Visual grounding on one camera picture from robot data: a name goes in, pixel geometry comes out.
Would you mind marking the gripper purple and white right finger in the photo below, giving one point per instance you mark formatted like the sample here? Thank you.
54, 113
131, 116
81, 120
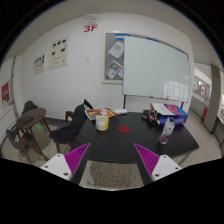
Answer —
156, 166

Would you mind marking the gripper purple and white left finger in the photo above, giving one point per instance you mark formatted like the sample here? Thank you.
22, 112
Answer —
65, 166

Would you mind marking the clear plastic water bottle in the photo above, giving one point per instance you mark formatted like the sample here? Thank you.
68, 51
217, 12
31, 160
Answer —
167, 130

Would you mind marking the wooden chair with black jacket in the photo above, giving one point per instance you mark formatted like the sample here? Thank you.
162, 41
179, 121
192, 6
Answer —
66, 134

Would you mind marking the red round coaster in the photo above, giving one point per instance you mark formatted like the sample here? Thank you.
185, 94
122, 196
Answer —
124, 129

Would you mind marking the black item beside box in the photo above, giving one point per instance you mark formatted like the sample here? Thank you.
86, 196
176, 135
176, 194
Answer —
149, 115

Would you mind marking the grey chair near round table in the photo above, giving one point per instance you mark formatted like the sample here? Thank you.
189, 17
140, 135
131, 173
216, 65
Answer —
24, 144

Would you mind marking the black rectangular table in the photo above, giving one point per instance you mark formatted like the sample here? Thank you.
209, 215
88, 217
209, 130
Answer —
111, 146

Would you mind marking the blue and white cardboard box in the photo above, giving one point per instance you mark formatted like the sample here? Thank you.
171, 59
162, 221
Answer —
164, 111

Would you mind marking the white and yellow cup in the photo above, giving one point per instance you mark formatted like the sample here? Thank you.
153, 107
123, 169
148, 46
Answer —
102, 123

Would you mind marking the small round brown table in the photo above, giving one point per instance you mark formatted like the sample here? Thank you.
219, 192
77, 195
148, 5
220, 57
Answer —
30, 119

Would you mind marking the white flat item on table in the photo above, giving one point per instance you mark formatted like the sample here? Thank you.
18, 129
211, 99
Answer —
120, 111

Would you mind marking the dark green chair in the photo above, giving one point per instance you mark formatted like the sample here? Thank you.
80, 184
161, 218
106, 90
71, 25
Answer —
29, 105

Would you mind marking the red poster at left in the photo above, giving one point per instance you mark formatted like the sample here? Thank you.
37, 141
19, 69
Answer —
5, 93

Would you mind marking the large whiteboard on stand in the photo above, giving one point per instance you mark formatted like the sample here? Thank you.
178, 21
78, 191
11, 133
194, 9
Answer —
153, 69

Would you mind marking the grey pin board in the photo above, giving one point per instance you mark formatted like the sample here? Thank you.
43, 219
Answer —
113, 58

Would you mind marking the small white wall poster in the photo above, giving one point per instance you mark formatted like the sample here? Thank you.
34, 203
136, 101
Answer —
39, 64

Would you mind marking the large white wall poster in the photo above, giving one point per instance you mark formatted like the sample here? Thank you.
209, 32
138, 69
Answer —
59, 53

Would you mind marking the red 3F wall sign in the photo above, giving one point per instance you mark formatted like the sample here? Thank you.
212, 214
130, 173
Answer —
90, 28

